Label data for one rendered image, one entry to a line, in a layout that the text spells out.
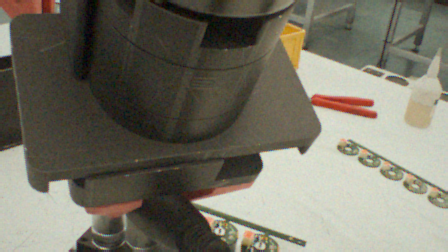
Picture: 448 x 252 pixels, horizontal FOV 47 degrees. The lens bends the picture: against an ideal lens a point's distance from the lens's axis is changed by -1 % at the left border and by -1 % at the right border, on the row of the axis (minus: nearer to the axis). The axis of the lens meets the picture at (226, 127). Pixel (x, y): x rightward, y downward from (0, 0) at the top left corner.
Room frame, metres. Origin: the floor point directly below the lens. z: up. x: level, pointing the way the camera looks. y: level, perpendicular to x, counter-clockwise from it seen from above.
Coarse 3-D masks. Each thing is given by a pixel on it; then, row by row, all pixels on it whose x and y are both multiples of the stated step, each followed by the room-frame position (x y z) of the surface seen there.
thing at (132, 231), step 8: (128, 224) 0.27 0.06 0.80; (128, 232) 0.27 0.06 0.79; (136, 232) 0.27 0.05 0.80; (128, 240) 0.27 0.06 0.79; (136, 240) 0.27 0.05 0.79; (144, 240) 0.27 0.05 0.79; (152, 240) 0.27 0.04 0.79; (128, 248) 0.27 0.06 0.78; (136, 248) 0.27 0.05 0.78; (144, 248) 0.27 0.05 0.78; (152, 248) 0.27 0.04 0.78
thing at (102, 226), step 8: (96, 216) 0.28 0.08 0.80; (104, 216) 0.28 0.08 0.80; (120, 216) 0.28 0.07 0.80; (96, 224) 0.28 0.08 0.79; (104, 224) 0.28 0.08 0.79; (112, 224) 0.28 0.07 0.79; (120, 224) 0.28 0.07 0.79; (96, 232) 0.28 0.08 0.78; (104, 232) 0.28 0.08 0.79; (112, 232) 0.28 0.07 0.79; (120, 232) 0.28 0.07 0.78; (96, 240) 0.28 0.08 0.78; (104, 240) 0.28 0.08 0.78; (112, 240) 0.28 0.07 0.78; (120, 240) 0.28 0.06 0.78; (104, 248) 0.28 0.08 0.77; (112, 248) 0.28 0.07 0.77
